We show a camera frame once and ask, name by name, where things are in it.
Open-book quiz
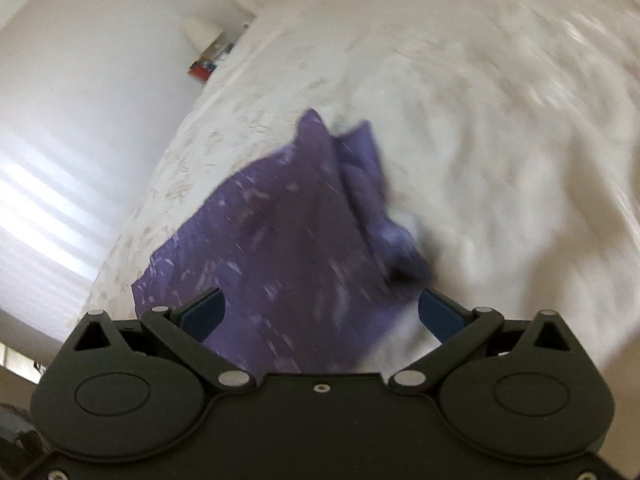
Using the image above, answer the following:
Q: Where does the cream floral bedspread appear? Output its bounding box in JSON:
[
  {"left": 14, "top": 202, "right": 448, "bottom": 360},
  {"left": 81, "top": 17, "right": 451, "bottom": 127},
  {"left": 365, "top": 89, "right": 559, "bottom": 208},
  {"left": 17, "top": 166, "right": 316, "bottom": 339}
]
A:
[{"left": 75, "top": 0, "right": 640, "bottom": 377}]

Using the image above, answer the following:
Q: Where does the framed picture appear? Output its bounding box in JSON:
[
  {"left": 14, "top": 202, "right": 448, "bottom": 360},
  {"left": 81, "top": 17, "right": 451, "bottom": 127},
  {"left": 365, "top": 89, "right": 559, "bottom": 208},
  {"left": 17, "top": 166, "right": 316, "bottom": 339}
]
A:
[{"left": 187, "top": 57, "right": 217, "bottom": 84}]

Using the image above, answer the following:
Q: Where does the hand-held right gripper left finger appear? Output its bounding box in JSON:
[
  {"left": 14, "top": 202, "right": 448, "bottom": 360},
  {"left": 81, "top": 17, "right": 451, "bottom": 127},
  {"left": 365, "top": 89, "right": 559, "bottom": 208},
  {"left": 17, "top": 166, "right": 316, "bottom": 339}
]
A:
[{"left": 72, "top": 287, "right": 254, "bottom": 392}]

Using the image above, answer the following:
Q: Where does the purple patterned hoodie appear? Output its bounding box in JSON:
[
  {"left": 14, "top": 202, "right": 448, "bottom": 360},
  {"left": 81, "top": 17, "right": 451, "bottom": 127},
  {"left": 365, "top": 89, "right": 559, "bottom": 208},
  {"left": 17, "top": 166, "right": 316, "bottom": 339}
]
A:
[{"left": 131, "top": 107, "right": 434, "bottom": 377}]

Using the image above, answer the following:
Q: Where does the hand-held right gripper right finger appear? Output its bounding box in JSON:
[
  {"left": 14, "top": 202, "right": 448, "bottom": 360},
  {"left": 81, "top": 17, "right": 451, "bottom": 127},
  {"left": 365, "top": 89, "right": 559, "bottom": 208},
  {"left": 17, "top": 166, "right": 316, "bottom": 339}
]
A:
[{"left": 387, "top": 287, "right": 577, "bottom": 392}]

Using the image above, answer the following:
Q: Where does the white bedside lamp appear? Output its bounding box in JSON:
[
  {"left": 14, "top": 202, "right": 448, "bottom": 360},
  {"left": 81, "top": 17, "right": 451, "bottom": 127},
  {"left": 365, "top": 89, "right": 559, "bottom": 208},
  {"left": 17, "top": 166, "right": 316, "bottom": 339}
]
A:
[{"left": 182, "top": 16, "right": 227, "bottom": 55}]

